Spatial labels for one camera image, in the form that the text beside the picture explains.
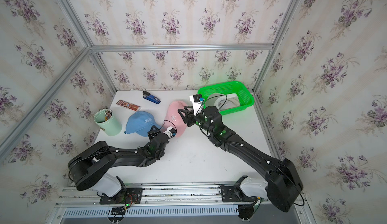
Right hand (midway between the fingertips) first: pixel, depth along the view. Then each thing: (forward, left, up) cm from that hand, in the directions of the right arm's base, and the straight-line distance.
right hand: (183, 109), depth 71 cm
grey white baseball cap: (+28, -25, -27) cm, 47 cm away
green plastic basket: (+29, -42, -24) cm, 57 cm away
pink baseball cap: (+10, +9, -23) cm, 26 cm away
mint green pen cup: (+5, +49, -17) cm, 52 cm away
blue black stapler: (+31, +29, -26) cm, 49 cm away
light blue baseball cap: (+2, +27, -17) cm, 32 cm away
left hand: (+1, +19, -18) cm, 26 cm away
